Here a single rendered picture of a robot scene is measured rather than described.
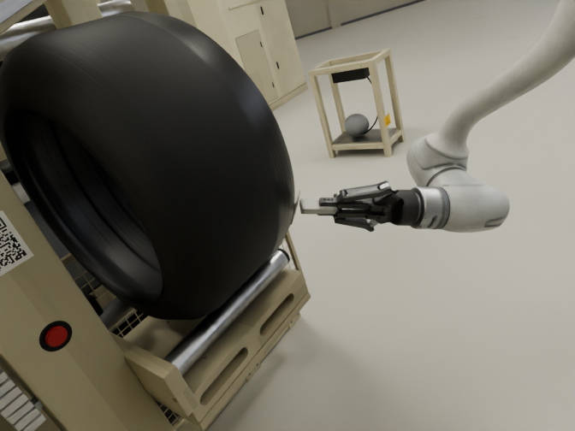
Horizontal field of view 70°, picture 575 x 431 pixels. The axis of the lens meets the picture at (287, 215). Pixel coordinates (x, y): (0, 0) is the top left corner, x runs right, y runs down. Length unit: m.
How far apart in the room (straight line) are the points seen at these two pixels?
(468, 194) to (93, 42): 0.71
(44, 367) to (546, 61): 0.91
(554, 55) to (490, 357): 1.27
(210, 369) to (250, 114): 0.45
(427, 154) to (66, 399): 0.84
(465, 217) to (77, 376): 0.75
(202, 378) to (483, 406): 1.14
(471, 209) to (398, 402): 0.99
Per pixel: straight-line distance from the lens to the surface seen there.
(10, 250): 0.67
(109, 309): 1.00
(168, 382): 0.71
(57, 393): 0.76
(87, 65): 0.63
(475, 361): 1.82
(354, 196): 0.80
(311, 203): 0.81
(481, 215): 0.92
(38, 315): 0.70
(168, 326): 1.05
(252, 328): 0.83
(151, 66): 0.63
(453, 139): 0.98
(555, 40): 0.81
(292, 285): 0.90
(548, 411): 1.71
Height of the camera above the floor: 1.39
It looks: 27 degrees down
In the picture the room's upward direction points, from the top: 18 degrees counter-clockwise
